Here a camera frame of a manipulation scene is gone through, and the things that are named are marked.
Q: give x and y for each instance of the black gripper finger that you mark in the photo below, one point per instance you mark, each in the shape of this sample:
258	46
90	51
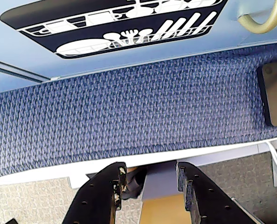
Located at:
210	200
94	198

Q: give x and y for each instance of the gray desk leg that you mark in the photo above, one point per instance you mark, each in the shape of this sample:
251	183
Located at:
161	182

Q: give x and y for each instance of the blue woven mat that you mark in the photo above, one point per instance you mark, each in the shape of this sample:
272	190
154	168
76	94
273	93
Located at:
129	105

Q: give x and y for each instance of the black flat device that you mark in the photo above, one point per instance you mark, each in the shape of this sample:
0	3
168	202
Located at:
276	93

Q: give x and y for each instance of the blue toy kitchen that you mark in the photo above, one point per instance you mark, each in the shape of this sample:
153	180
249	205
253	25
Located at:
3	81

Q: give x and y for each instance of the dishwasher door with dish graphic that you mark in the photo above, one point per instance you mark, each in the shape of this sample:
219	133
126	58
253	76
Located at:
152	53

